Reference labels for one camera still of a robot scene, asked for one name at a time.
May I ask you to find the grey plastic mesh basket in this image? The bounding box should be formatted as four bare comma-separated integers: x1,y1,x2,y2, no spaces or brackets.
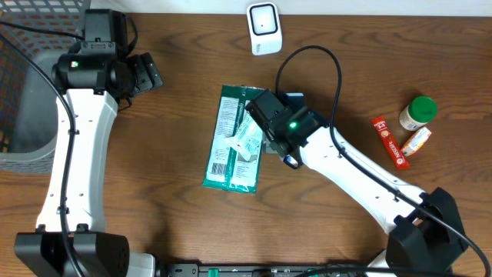
1,0,90,174

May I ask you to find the left black cable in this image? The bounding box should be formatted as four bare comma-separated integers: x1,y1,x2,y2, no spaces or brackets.
0,18,88,277

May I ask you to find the small orange box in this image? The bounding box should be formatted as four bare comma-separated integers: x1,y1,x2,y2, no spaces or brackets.
401,126,432,156

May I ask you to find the blue white yogurt cup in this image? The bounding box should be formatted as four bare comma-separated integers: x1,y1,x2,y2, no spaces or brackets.
282,155,303,170

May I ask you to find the white barcode scanner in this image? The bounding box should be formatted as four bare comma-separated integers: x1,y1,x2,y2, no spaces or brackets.
246,2,283,55

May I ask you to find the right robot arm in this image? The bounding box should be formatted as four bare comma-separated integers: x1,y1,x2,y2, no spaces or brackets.
245,90,470,276

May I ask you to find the green lid jar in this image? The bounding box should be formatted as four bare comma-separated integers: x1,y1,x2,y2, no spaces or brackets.
399,96,438,131

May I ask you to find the green white glove package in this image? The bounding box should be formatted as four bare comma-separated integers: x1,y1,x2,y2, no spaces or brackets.
202,85,264,194

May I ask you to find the red coffee stick sachet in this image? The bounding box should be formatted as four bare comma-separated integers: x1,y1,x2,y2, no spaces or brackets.
371,116,410,169

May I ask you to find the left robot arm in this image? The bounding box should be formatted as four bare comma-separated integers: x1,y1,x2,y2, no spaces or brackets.
15,9,165,276

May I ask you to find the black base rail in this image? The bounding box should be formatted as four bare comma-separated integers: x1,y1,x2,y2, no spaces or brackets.
155,263,391,277

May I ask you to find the white teal wipes packet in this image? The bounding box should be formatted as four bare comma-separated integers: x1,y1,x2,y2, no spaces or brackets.
224,112,263,162

